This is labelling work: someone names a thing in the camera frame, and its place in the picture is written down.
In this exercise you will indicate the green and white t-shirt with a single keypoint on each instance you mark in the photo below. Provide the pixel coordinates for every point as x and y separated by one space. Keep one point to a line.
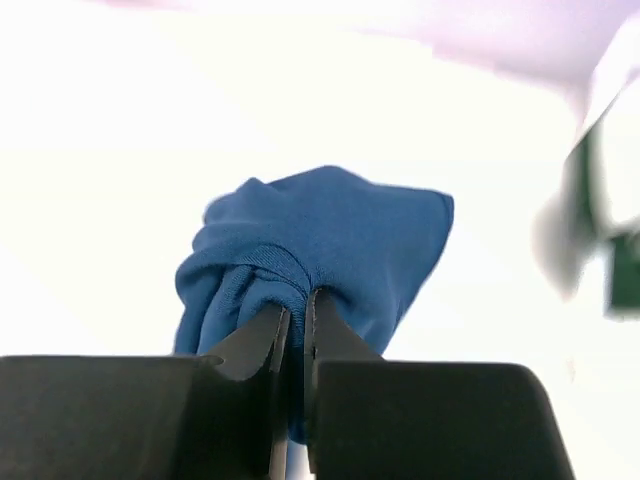
596 214

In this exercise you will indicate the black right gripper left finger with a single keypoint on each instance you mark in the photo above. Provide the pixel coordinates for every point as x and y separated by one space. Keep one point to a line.
221 415

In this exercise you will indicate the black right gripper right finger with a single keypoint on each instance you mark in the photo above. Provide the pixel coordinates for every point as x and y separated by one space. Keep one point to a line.
372 419

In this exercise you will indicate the blue t-shirt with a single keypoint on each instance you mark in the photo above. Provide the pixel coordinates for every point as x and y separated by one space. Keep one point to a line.
371 246

